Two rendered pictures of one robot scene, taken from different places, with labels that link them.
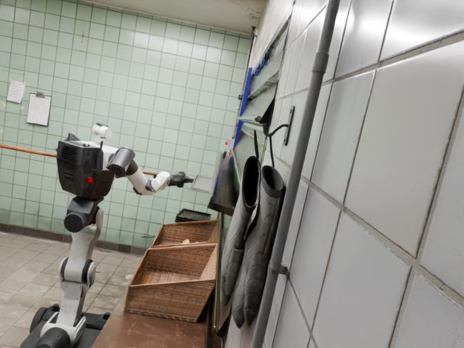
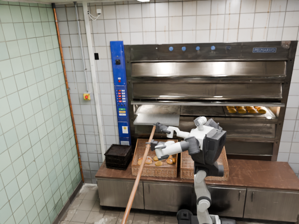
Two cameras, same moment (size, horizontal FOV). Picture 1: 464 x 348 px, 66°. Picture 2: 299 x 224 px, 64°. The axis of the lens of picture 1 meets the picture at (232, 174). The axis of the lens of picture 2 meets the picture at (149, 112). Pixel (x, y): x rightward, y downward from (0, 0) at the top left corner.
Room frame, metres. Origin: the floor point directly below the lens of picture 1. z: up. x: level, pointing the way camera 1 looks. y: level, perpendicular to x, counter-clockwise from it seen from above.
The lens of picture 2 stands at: (2.15, 2.88, 2.39)
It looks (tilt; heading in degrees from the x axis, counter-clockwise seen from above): 21 degrees down; 283
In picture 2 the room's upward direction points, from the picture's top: 2 degrees counter-clockwise
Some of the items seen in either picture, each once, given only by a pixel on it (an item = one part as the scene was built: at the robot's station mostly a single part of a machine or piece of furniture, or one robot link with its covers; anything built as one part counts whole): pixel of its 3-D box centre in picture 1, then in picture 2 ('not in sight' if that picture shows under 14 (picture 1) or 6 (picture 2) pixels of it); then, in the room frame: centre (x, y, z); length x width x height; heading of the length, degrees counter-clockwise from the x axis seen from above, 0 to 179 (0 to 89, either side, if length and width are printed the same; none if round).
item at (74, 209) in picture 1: (83, 211); (208, 167); (2.04, 0.82, 1.01); 0.28 x 0.13 x 0.18; 3
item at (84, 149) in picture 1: (88, 166); (206, 144); (2.07, 0.84, 1.27); 0.34 x 0.30 x 0.36; 64
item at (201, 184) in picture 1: (217, 185); (157, 118); (2.67, 0.09, 1.19); 0.55 x 0.36 x 0.03; 3
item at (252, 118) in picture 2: not in sight; (202, 117); (2.10, -0.07, 1.16); 1.80 x 0.06 x 0.04; 3
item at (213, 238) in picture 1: (187, 240); (155, 156); (2.67, 0.24, 0.72); 0.56 x 0.49 x 0.28; 4
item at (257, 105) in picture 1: (253, 106); (204, 69); (2.10, -0.05, 1.80); 1.79 x 0.11 x 0.19; 3
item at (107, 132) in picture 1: (102, 133); (200, 122); (2.13, 0.81, 1.47); 0.10 x 0.07 x 0.09; 64
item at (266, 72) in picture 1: (265, 72); (205, 51); (2.10, -0.08, 1.99); 1.80 x 0.08 x 0.21; 3
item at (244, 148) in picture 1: (245, 150); (204, 90); (2.10, -0.05, 1.54); 1.79 x 0.11 x 0.19; 3
